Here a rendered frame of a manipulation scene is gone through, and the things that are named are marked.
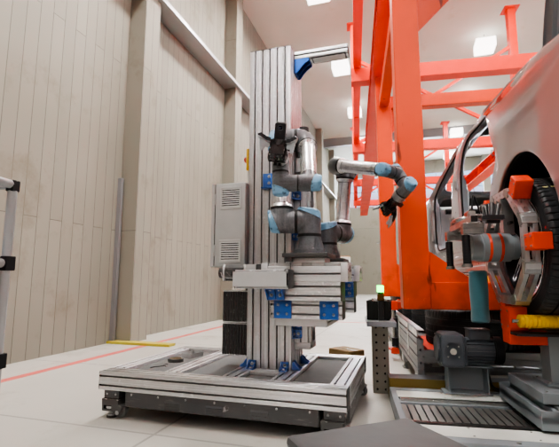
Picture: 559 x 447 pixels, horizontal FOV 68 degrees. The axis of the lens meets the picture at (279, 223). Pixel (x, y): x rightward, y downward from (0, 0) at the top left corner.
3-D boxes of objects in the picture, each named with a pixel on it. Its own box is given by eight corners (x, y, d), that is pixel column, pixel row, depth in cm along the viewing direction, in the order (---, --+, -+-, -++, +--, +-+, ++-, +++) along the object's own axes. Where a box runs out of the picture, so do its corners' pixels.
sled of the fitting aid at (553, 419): (645, 440, 158) (641, 412, 160) (542, 433, 165) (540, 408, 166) (577, 402, 207) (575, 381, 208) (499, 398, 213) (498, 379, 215)
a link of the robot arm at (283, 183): (296, 193, 177) (296, 168, 179) (271, 193, 178) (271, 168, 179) (296, 197, 185) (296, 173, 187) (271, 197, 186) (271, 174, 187)
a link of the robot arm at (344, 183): (326, 242, 261) (331, 158, 264) (340, 244, 271) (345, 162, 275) (341, 243, 252) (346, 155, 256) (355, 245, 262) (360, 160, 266)
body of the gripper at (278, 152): (286, 159, 161) (287, 168, 173) (288, 138, 162) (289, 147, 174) (266, 157, 162) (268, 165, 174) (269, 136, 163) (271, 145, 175)
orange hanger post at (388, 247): (397, 296, 429) (389, 75, 462) (379, 296, 432) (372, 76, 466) (396, 295, 447) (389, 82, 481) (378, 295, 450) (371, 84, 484)
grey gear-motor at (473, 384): (528, 402, 208) (523, 331, 213) (441, 397, 216) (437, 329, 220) (515, 392, 226) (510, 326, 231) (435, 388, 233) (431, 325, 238)
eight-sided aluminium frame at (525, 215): (546, 308, 169) (535, 178, 176) (528, 308, 170) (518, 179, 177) (500, 301, 222) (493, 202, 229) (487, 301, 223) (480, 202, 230)
